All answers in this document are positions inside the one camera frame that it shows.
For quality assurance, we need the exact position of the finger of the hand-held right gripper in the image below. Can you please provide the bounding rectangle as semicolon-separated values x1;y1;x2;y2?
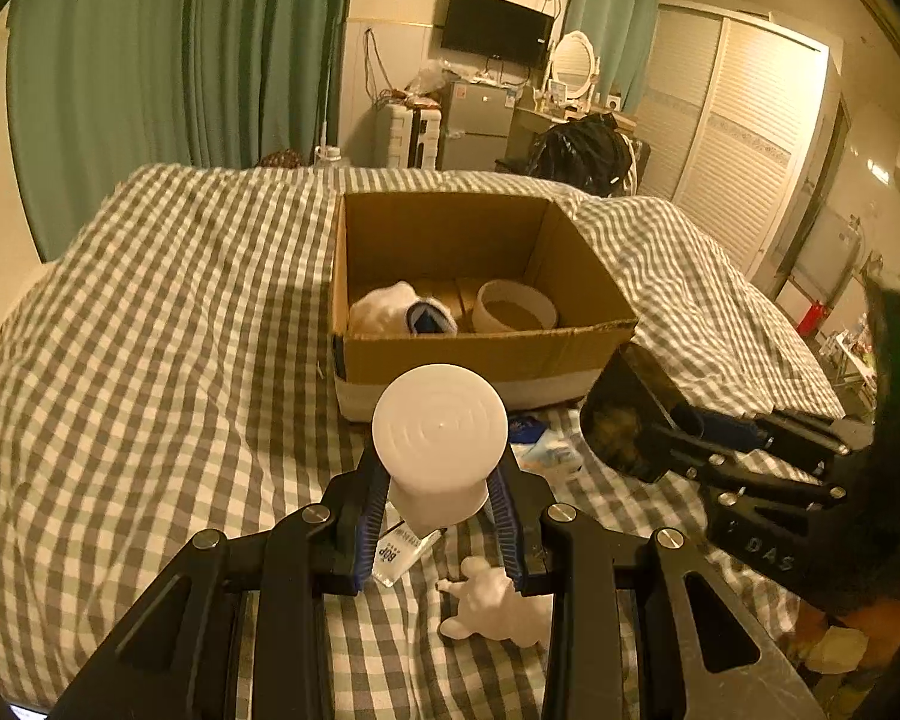
671;401;852;466
649;446;850;512

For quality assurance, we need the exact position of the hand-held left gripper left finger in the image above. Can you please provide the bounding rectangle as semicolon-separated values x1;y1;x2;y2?
49;454;392;720

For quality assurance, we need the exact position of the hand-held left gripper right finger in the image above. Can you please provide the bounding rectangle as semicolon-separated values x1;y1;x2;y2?
487;459;777;720

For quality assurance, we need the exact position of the black glossy container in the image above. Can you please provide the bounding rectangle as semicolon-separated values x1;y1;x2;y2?
580;347;704;486

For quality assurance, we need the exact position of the white bottle with round lid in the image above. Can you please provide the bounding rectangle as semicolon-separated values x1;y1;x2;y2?
371;364;511;533

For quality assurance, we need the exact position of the brown cardboard box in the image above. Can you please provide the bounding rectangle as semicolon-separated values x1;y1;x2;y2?
330;191;640;422

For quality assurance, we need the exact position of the person's right hand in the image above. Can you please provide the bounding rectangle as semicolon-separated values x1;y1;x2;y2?
844;604;900;691

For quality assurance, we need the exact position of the small labelled bottle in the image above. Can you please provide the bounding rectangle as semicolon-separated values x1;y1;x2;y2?
371;523;443;590

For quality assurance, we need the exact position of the white tissue pack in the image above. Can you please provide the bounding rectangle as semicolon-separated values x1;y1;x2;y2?
511;436;584;478

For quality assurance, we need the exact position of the white crumpled paper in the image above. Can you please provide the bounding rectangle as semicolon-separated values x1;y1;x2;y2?
804;624;869;674

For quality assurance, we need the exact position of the white tape roll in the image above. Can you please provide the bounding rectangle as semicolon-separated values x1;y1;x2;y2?
472;279;558;333

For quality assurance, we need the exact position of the white plush toy in box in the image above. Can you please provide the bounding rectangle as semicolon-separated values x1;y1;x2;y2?
349;281;460;338

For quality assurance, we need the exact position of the grey checked blanket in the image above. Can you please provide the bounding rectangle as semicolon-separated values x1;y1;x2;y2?
0;162;847;720

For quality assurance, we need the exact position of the white louvred wardrobe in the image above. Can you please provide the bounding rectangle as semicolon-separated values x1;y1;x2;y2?
636;3;832;280

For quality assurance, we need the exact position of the black bag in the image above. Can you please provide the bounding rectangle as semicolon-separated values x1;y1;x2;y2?
495;112;635;194

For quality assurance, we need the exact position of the wooden dressing table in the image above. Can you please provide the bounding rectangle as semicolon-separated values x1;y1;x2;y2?
508;103;638;160

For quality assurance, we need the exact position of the grey small fridge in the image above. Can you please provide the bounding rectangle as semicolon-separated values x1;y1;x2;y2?
436;80;520;173

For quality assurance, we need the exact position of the white suitcase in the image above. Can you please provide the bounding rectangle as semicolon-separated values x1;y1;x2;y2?
373;100;443;170

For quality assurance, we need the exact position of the white oval mirror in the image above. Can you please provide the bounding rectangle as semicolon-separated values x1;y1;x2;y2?
550;31;599;103

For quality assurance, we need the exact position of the narrow green curtain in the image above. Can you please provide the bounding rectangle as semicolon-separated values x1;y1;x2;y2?
566;0;667;117

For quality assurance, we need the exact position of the clear plastic bag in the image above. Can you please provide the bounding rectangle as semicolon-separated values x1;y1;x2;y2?
414;58;452;97

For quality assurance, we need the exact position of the black flat television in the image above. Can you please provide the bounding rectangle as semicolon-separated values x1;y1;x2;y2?
440;0;557;65

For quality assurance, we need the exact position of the wide green curtain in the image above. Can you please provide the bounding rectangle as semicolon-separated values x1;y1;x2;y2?
7;0;357;260

